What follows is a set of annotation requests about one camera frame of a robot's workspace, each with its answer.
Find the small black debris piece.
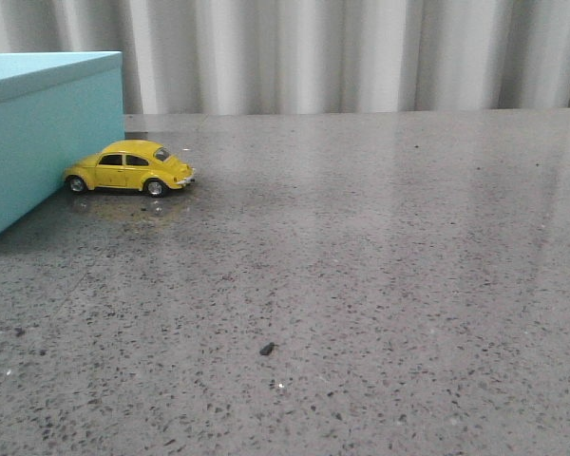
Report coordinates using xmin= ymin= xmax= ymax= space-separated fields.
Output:
xmin=259 ymin=342 xmax=276 ymax=356

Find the light blue plastic box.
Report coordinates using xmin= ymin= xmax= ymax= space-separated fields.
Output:
xmin=0 ymin=51 xmax=124 ymax=233

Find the yellow toy beetle car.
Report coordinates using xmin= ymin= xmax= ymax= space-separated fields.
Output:
xmin=63 ymin=140 xmax=195 ymax=198

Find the white pleated curtain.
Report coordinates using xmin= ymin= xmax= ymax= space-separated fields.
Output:
xmin=0 ymin=1 xmax=570 ymax=115

